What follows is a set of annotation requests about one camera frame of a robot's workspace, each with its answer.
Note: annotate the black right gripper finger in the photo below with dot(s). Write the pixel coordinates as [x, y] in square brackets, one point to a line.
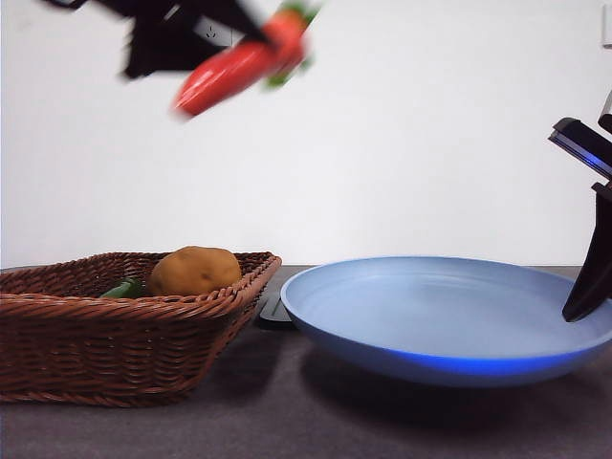
[593, 268]

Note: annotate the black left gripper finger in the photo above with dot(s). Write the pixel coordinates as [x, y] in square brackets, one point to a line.
[255, 24]

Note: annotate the orange carrot with green leaves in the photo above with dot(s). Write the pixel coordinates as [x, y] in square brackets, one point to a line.
[225, 72]

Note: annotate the blue round plate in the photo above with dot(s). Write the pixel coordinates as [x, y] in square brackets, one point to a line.
[421, 325]

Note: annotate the yellow-brown potato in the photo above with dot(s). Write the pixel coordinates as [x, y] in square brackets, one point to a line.
[196, 270]

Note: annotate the green pepper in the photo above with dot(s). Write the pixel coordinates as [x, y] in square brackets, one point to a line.
[123, 288]

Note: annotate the black flat tray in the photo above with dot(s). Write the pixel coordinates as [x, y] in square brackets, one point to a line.
[273, 315]

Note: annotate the brown wicker basket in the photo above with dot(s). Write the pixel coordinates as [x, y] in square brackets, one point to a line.
[119, 344]

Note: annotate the white wall socket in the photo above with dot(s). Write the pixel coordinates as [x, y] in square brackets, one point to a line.
[214, 32]

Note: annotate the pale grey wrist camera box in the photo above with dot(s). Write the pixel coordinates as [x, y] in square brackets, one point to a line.
[608, 102]

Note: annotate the white wall plate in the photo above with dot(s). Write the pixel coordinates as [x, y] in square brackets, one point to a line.
[607, 28]

